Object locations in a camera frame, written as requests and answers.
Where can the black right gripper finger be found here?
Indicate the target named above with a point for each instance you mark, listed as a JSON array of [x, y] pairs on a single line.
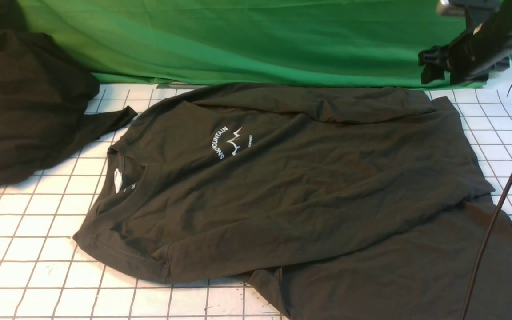
[[433, 72], [436, 56]]

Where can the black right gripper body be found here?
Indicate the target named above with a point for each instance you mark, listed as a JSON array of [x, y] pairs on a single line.
[[486, 42]]

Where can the dark gray long-sleeved shirt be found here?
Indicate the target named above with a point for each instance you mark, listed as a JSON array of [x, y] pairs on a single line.
[[334, 203]]

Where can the green backdrop cloth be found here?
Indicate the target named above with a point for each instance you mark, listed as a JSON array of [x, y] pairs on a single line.
[[337, 43]]

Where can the black garment pile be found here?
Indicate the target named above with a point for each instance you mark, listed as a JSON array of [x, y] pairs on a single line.
[[44, 95]]

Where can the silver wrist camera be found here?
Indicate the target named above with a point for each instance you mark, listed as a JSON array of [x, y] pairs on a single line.
[[453, 8]]

